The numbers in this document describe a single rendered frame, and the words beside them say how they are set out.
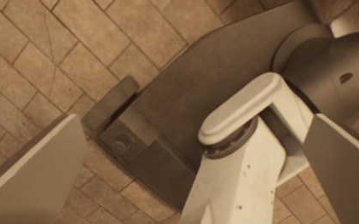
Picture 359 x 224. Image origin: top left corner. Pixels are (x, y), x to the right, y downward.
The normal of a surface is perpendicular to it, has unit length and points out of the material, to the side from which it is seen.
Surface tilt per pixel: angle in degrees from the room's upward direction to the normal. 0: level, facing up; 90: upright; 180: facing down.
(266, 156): 47
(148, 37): 0
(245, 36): 0
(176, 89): 0
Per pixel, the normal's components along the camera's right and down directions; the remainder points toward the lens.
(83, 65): -0.02, 0.36
